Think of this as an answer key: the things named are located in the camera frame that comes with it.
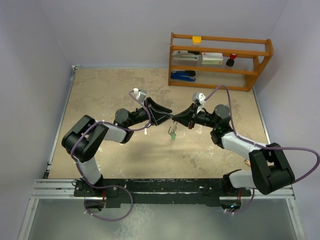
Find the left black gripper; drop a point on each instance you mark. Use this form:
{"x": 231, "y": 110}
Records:
{"x": 157, "y": 112}

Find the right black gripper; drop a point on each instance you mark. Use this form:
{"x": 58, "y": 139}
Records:
{"x": 187, "y": 116}

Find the metal keyring with keys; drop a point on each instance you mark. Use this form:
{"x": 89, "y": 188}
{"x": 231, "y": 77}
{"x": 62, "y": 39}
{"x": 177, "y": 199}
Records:
{"x": 172, "y": 129}

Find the green key tag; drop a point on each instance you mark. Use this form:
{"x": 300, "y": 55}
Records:
{"x": 172, "y": 136}

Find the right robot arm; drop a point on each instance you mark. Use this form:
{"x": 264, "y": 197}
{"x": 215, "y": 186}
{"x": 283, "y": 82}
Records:
{"x": 269, "y": 168}

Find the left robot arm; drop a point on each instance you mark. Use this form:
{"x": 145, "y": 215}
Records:
{"x": 83, "y": 140}

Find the blue stapler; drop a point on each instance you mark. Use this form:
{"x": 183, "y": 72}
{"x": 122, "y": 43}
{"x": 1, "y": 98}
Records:
{"x": 184, "y": 75}

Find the orange key tag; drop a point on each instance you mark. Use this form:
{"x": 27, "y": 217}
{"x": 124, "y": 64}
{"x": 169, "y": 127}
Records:
{"x": 247, "y": 162}

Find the black red bottle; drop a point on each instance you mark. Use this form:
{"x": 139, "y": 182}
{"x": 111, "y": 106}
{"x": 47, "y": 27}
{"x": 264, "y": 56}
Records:
{"x": 231, "y": 61}

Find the white red box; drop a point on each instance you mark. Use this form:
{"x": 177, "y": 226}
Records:
{"x": 212, "y": 58}

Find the grey stapler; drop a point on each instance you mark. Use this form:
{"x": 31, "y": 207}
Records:
{"x": 186, "y": 55}

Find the wooden shelf rack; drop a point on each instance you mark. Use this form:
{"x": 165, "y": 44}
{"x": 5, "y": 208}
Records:
{"x": 253, "y": 55}

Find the yellow cap container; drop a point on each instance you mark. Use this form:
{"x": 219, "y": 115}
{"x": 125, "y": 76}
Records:
{"x": 196, "y": 40}

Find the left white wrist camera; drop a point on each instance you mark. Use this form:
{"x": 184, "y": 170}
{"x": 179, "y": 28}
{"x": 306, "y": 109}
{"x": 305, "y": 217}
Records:
{"x": 140, "y": 94}

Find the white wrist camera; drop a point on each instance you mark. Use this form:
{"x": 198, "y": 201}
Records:
{"x": 199, "y": 100}
{"x": 140, "y": 94}

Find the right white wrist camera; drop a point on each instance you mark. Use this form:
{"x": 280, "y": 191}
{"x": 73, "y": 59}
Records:
{"x": 199, "y": 100}

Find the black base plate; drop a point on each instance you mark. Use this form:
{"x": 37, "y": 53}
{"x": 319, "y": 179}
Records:
{"x": 192, "y": 191}

